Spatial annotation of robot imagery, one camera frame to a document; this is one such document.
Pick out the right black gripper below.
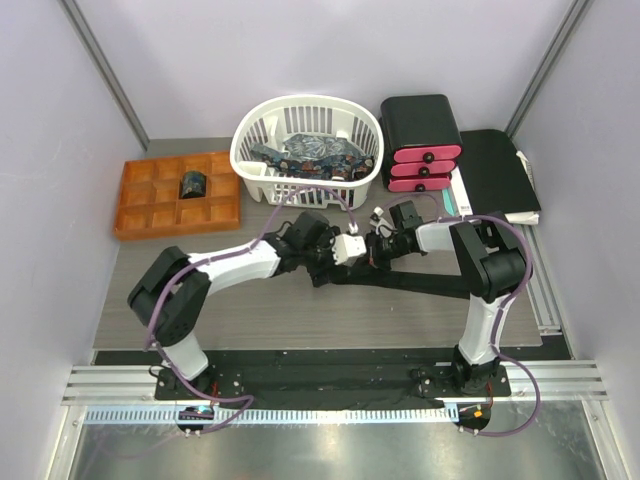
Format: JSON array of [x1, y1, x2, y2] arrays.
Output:
[[350, 230, 411, 279]]

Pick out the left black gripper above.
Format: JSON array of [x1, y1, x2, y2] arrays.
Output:
[[301, 227, 350, 287]]

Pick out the black tie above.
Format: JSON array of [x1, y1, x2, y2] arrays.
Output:
[[332, 265, 471, 299]]

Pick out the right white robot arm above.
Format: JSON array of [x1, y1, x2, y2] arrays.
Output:
[[365, 201, 532, 395]]

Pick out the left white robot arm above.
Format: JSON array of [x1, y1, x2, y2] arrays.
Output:
[[127, 211, 340, 399]]

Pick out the floral patterned ties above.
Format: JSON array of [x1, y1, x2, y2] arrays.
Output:
[[250, 133, 375, 181]]

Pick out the white teal book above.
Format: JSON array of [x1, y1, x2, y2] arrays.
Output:
[[444, 150, 541, 226]]

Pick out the black pink drawer box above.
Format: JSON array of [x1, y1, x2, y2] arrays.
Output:
[[379, 94, 463, 193]]

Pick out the white plastic basket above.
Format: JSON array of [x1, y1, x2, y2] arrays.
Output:
[[230, 94, 384, 209]]

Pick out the black folder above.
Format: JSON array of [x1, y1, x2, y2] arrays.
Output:
[[457, 129, 541, 225]]

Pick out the rolled dark patterned tie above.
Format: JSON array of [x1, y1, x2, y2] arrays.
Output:
[[179, 170, 207, 199]]

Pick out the orange wooden compartment tray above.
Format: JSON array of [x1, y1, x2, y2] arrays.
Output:
[[113, 151, 241, 241]]

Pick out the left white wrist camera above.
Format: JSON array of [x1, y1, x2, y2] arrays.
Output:
[[331, 233, 367, 266]]

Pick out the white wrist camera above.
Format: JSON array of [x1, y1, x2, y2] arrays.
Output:
[[369, 206, 394, 237], [331, 233, 367, 266]]

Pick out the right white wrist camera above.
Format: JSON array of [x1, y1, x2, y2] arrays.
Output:
[[369, 206, 394, 237]]

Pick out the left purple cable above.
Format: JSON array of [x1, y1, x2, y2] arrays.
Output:
[[143, 187, 361, 436]]

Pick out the purple cable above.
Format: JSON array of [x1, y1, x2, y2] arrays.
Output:
[[143, 187, 361, 436], [389, 194, 541, 438]]

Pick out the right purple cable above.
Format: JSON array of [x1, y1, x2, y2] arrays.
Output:
[[389, 194, 541, 438]]

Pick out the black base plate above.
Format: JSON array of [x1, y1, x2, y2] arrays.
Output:
[[155, 348, 511, 411]]

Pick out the aluminium rail frame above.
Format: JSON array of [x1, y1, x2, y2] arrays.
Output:
[[46, 360, 629, 479]]

